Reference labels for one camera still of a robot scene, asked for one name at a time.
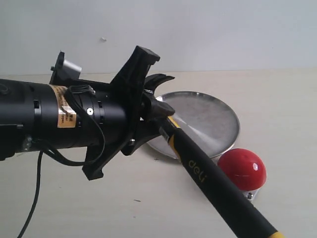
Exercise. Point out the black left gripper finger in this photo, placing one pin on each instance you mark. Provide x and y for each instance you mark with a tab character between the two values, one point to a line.
128	84
96	159

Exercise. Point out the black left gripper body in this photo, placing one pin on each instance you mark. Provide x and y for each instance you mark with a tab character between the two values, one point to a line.
114	106

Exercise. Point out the black yellow claw hammer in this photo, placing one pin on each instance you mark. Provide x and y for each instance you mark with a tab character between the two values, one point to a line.
243	218

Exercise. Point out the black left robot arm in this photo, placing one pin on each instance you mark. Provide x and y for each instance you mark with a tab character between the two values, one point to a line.
43	117

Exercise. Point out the red dome push button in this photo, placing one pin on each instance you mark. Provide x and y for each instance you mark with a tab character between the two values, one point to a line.
244	168

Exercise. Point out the grey button base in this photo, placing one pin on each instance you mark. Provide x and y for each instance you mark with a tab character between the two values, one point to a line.
251	194

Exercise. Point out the round steel plate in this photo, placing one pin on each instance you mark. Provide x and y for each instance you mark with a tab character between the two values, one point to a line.
209	121

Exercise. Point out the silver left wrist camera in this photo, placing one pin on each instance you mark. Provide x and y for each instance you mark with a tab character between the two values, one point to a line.
64	71

